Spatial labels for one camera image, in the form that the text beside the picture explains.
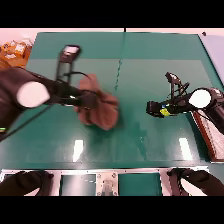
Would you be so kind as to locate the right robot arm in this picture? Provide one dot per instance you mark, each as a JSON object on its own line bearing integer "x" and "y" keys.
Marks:
{"x": 213, "y": 103}

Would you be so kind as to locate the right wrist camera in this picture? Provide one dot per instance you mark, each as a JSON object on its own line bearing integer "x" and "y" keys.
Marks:
{"x": 175, "y": 83}

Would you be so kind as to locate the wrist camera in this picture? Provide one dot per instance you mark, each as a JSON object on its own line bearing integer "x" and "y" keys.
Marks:
{"x": 68, "y": 55}
{"x": 175, "y": 83}

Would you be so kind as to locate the silver frame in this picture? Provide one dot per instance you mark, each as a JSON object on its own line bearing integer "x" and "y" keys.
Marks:
{"x": 106, "y": 186}

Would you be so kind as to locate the brown cardboard box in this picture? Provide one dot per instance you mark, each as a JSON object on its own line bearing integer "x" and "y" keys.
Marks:
{"x": 15, "y": 53}

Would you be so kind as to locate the white garment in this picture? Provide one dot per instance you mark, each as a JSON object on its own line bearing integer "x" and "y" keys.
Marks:
{"x": 218, "y": 136}

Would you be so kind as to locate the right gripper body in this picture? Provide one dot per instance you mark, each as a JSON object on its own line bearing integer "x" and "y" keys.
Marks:
{"x": 155, "y": 108}

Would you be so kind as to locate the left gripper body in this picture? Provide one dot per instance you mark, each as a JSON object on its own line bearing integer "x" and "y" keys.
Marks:
{"x": 85, "y": 99}

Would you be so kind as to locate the brown shirt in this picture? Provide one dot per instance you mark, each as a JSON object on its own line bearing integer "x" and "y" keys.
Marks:
{"x": 101, "y": 113}

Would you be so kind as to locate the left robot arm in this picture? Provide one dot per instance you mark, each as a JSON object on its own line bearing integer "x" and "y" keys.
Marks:
{"x": 13, "y": 90}

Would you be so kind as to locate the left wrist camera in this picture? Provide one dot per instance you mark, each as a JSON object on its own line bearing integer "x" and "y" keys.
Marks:
{"x": 68, "y": 55}

